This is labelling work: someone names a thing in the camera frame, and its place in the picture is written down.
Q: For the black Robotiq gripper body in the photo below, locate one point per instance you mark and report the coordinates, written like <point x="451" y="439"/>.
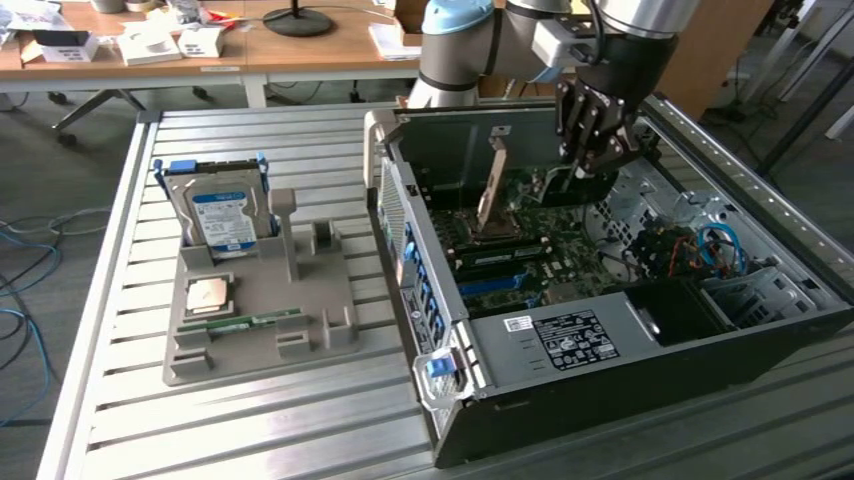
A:
<point x="627" y="70"/>

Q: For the Nvidia graphics card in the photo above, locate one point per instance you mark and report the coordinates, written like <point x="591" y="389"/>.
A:
<point x="494" y="180"/>

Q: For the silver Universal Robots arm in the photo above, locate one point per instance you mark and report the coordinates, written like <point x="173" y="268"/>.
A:
<point x="454" y="55"/>

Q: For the wooden cabinet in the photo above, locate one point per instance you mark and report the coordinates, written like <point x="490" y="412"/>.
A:
<point x="721" y="60"/>

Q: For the green motherboard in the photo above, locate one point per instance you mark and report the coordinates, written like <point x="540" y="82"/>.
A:
<point x="567" y="250"/>

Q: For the white paper stack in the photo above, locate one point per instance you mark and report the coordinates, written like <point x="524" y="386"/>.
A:
<point x="394" y="42"/>

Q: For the grey chipset heatsink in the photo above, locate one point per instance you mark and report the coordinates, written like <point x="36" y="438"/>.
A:
<point x="568" y="294"/>

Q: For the brown cardboard box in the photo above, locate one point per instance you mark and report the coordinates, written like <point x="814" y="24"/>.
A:
<point x="410" y="15"/>

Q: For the blue expansion slot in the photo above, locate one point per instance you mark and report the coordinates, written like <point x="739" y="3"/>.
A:
<point x="490" y="286"/>

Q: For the black fan shroud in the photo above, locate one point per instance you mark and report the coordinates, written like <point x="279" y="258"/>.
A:
<point x="681" y="312"/>

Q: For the metal disk bay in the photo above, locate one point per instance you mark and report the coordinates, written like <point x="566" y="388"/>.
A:
<point x="761" y="295"/>

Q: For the grey power supply unit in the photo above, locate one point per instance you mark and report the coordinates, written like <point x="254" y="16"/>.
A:
<point x="507" y="345"/>

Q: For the black lamp base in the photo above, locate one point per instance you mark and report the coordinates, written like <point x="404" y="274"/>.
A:
<point x="296" y="24"/>

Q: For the blue case latch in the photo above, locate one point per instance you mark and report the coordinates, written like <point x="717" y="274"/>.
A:
<point x="442" y="366"/>

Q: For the black open PC case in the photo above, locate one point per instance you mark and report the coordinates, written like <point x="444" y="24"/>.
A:
<point x="600" y="400"/>

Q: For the hard disk with blue carrier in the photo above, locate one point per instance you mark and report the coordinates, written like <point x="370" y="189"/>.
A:
<point x="220" y="215"/>

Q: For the small white labelled box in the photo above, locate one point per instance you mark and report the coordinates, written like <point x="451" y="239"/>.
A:
<point x="200" y="42"/>

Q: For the grey parts rack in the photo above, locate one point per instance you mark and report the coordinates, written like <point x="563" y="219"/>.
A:
<point x="267" y="305"/>

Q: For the white box with tape roll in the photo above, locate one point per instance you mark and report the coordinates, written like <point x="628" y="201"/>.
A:
<point x="149" y="47"/>

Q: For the silver CPU chip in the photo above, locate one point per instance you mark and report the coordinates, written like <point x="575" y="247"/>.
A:
<point x="208" y="297"/>

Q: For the green RAM stick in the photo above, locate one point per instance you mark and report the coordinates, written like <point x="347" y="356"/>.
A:
<point x="234" y="324"/>

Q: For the tape roll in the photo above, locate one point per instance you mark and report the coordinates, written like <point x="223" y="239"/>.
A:
<point x="140" y="5"/>

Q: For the wooden desk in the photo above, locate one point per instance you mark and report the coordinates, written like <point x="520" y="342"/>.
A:
<point x="100" y="70"/>

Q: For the grey cup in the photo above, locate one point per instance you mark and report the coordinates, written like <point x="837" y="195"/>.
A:
<point x="108" y="5"/>

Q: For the white box with black lid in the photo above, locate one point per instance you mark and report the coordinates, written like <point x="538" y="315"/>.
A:
<point x="67" y="47"/>

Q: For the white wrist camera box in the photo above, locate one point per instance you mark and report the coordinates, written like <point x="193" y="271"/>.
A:
<point x="556" y="45"/>

